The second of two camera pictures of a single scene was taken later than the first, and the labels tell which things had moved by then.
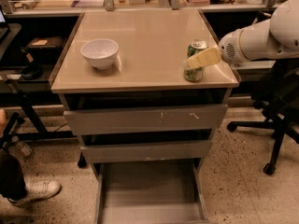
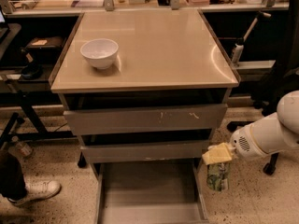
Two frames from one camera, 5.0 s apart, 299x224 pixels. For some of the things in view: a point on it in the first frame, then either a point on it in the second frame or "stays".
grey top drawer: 144,118 stays
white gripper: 229,50 to 245,143
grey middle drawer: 146,151 stays
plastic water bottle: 21,148 stays
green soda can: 194,74 to 218,175
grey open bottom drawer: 151,192 stays
